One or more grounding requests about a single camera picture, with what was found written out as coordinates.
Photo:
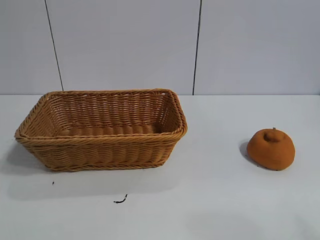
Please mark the orange plush toy fruit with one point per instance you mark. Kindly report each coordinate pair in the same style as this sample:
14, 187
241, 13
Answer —
272, 151

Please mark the tan woven wicker basket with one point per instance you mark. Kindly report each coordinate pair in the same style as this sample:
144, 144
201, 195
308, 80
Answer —
100, 147

